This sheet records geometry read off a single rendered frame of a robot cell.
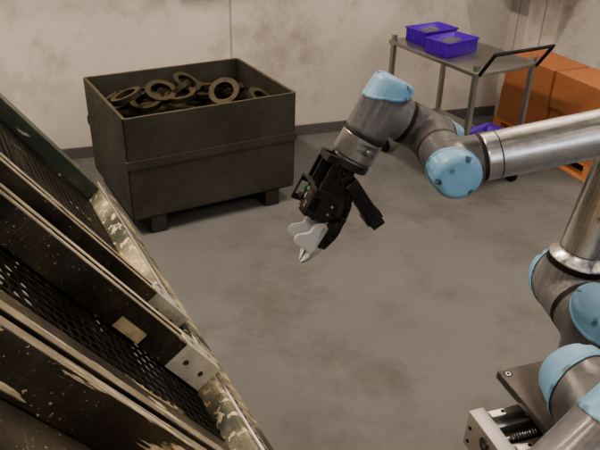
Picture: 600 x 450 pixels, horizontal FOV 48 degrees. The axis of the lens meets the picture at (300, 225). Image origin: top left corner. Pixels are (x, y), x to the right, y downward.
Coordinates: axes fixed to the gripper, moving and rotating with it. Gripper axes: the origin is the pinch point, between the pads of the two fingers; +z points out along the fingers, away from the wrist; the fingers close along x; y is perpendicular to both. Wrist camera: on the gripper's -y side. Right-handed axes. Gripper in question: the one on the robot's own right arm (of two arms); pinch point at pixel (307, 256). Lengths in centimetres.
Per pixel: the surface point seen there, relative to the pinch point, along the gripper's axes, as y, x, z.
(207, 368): -2.4, -17.1, 40.7
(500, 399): -160, -68, 65
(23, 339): 48, 34, 5
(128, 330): 19.4, -14.6, 33.7
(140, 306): 19.1, -14.9, 27.7
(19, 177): 47, -33, 16
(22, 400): 46, 34, 12
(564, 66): -290, -284, -75
